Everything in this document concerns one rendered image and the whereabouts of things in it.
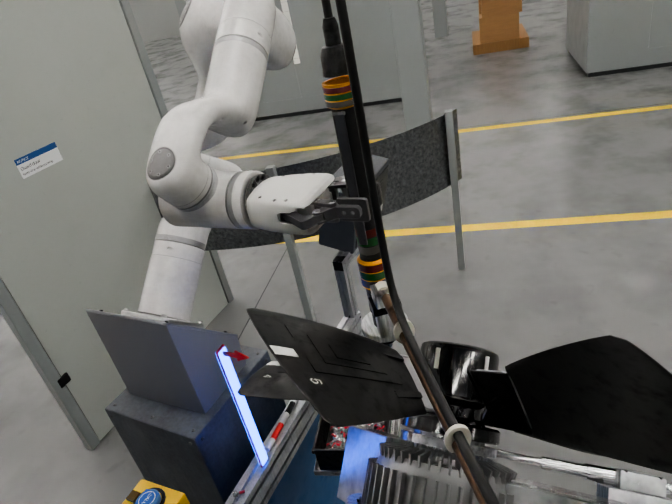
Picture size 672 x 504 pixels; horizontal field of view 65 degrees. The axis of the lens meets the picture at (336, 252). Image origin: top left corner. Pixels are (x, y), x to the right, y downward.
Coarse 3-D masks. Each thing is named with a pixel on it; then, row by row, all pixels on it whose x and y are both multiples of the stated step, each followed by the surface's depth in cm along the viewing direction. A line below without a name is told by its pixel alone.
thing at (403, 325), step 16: (336, 0) 49; (352, 48) 50; (352, 64) 51; (352, 80) 52; (352, 96) 53; (368, 144) 55; (368, 160) 56; (368, 176) 57; (384, 240) 60; (384, 256) 61; (384, 272) 62; (400, 304) 62; (400, 320) 61; (416, 352) 57; (432, 384) 52; (448, 416) 49; (448, 432) 47; (464, 432) 47; (448, 448) 48; (464, 448) 45; (480, 480) 43
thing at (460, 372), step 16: (432, 352) 78; (448, 352) 76; (464, 352) 76; (480, 352) 76; (432, 368) 77; (448, 368) 76; (464, 368) 75; (480, 368) 76; (496, 368) 78; (448, 384) 75; (464, 384) 75; (448, 400) 75; (464, 400) 74; (480, 400) 75; (416, 416) 75; (432, 416) 76; (464, 416) 75; (480, 416) 77; (432, 432) 73; (480, 432) 72; (496, 432) 74
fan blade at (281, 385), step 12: (276, 360) 98; (264, 372) 93; (276, 372) 93; (252, 384) 90; (264, 384) 89; (276, 384) 89; (288, 384) 88; (252, 396) 86; (264, 396) 86; (276, 396) 86; (288, 396) 86; (300, 396) 85
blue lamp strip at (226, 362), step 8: (224, 360) 100; (224, 368) 100; (232, 368) 102; (232, 376) 102; (232, 384) 102; (240, 400) 105; (240, 408) 105; (248, 408) 108; (248, 416) 108; (248, 424) 108; (256, 432) 111; (256, 440) 111; (256, 448) 111; (264, 456) 114
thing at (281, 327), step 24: (264, 312) 67; (264, 336) 60; (288, 336) 63; (312, 336) 65; (336, 336) 69; (360, 336) 72; (288, 360) 57; (312, 360) 60; (336, 360) 63; (360, 360) 66; (384, 360) 70; (336, 384) 58; (360, 384) 62; (384, 384) 65; (408, 384) 69; (336, 408) 54; (360, 408) 58; (384, 408) 61; (408, 408) 65
